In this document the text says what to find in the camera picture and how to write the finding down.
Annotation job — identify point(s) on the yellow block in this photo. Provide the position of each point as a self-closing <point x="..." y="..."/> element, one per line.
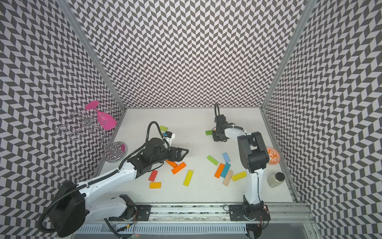
<point x="188" y="178"/>
<point x="239" y="176"/>

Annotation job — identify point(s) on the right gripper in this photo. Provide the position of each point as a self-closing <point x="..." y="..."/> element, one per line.
<point x="216" y="139"/>

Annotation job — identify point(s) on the wire glass rack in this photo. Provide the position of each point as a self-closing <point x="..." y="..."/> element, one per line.
<point x="82" y="124"/>

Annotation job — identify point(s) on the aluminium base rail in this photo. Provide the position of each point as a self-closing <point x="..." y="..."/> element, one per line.
<point x="221" y="213"/>

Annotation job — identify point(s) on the red block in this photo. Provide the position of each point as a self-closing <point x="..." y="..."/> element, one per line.
<point x="153" y="175"/>

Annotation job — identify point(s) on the light green block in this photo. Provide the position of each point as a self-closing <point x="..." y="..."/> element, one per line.
<point x="212" y="160"/>

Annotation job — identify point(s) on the yellow block centre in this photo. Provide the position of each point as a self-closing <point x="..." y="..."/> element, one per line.
<point x="188" y="178"/>

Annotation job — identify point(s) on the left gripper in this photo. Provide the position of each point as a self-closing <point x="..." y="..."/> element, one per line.
<point x="175" y="159"/>

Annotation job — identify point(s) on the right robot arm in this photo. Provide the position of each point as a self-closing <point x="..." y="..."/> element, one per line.
<point x="254" y="158"/>

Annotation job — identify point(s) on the pale blue block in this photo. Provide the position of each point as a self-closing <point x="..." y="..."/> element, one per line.
<point x="226" y="157"/>

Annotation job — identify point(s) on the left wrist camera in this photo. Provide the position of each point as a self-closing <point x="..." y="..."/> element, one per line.
<point x="169" y="137"/>

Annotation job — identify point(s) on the orange patterned cup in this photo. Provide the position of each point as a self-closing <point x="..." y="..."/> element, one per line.
<point x="274" y="156"/>

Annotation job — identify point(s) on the yellow-orange block bottom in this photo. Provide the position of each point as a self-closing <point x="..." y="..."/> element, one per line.
<point x="155" y="185"/>

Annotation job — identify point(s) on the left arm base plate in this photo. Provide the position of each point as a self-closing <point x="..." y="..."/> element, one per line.
<point x="137" y="213"/>

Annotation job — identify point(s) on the pink plastic wine glass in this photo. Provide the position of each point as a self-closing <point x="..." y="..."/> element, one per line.
<point x="104" y="119"/>

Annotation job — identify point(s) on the glass spice jar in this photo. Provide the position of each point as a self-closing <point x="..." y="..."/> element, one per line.
<point x="276" y="179"/>

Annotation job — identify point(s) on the lime green block far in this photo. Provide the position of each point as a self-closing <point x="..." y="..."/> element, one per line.
<point x="163" y="128"/>

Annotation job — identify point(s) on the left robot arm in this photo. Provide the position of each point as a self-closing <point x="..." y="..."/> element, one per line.
<point x="76" y="204"/>

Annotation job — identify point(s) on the yellow block right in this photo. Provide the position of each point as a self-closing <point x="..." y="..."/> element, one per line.
<point x="239" y="176"/>

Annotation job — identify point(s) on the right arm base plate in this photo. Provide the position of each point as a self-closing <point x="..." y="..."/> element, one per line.
<point x="242" y="212"/>

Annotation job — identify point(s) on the tan wooden block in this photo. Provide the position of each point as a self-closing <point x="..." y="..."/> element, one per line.
<point x="227" y="179"/>

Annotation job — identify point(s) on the teal block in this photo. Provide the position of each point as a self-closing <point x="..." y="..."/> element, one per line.
<point x="225" y="170"/>

